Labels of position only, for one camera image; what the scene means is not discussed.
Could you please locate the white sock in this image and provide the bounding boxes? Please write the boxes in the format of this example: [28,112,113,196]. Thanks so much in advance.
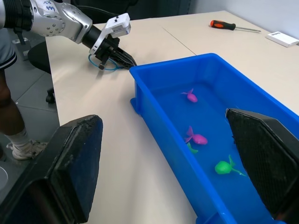
[4,127,31,150]

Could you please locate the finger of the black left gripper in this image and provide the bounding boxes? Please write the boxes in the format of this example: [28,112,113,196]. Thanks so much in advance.
[108,53,136,70]
[115,47,137,67]

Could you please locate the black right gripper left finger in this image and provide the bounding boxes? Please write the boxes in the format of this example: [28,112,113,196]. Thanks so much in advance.
[0,114,104,224]

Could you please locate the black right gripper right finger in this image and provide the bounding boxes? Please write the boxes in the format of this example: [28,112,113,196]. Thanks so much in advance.
[225,108,299,224]

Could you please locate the white flat box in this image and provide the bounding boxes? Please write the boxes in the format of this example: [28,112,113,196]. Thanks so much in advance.
[265,31,299,48]

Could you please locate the black office chair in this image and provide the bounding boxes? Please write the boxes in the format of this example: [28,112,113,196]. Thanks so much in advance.
[27,41,57,105]

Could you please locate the grey striped shorts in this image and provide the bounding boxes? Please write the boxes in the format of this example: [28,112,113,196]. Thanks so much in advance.
[0,29,18,70]

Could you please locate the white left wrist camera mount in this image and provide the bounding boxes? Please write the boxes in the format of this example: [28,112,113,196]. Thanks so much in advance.
[88,13,132,55]

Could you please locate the large pink toy fish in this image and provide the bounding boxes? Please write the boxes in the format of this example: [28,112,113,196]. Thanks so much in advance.
[184,126,208,146]

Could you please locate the orange black screwdriver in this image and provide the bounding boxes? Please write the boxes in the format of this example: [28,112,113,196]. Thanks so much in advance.
[209,20,262,34]

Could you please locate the green toy fish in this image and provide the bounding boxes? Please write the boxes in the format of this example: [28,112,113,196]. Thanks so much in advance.
[186,142,199,155]
[214,154,247,177]

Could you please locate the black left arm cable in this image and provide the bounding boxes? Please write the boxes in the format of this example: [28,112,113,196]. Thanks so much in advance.
[76,5,127,17]

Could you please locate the white sneaker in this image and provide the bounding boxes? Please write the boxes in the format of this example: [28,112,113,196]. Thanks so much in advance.
[6,140,49,161]

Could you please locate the small pink toy fish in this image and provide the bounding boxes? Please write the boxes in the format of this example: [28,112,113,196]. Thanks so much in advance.
[181,88,199,104]

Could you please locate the person's bare leg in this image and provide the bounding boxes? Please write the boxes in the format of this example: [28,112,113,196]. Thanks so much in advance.
[0,69,26,138]

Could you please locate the blue plastic tub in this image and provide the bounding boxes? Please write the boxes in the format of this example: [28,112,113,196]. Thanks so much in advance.
[129,53,299,224]

